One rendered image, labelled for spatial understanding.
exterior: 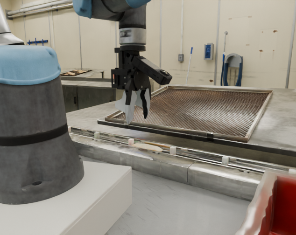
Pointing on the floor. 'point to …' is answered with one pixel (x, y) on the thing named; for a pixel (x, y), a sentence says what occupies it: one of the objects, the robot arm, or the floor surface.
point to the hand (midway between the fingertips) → (139, 118)
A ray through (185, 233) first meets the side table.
